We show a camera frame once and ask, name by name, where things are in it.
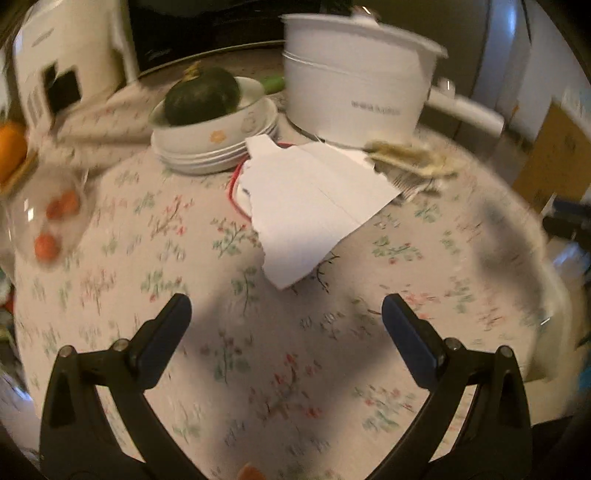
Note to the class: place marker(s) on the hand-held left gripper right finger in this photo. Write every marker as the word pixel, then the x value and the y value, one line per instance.
pixel 411 341

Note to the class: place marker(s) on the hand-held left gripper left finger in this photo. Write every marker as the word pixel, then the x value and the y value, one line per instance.
pixel 161 341

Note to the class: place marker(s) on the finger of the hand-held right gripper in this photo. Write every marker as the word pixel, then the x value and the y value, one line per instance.
pixel 565 226

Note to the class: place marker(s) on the brown cardboard box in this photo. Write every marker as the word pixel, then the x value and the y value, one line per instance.
pixel 558 152

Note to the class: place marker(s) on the floral tablecloth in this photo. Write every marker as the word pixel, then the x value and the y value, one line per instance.
pixel 277 369

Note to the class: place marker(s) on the small red tomato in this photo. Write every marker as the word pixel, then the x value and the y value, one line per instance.
pixel 251 474
pixel 63 204
pixel 47 246

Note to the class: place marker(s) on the torn white paper sheet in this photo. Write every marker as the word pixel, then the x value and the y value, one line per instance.
pixel 314 203

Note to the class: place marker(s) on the clear plastic container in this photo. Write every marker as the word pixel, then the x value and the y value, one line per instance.
pixel 27 217

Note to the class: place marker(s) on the stack of white plates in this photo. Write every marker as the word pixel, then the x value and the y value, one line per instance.
pixel 203 161

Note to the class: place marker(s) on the stainless steel refrigerator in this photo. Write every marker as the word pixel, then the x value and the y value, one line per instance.
pixel 503 46

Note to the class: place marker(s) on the white patterned bowl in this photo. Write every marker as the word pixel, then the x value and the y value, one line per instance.
pixel 217 131

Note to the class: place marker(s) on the orange fruit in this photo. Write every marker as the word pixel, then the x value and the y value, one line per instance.
pixel 11 150

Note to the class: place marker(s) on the dark green squash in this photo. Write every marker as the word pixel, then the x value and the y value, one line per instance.
pixel 198 97

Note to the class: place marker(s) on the green vegetable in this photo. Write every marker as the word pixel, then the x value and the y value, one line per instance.
pixel 274 83

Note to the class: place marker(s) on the black microwave oven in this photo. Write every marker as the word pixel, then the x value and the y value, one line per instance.
pixel 194 32

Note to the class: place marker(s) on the white kitchen appliance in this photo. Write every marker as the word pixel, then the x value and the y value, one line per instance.
pixel 69 41

